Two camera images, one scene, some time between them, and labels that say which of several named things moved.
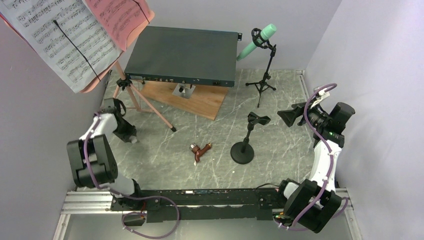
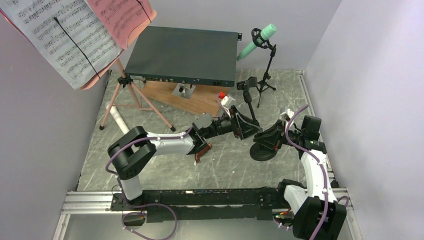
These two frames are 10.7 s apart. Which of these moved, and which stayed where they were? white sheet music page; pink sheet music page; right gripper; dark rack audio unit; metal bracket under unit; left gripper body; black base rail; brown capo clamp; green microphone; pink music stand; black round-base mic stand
Moved: pink music stand; left gripper body; black round-base mic stand; right gripper
Stayed: dark rack audio unit; brown capo clamp; white sheet music page; pink sheet music page; black base rail; green microphone; metal bracket under unit
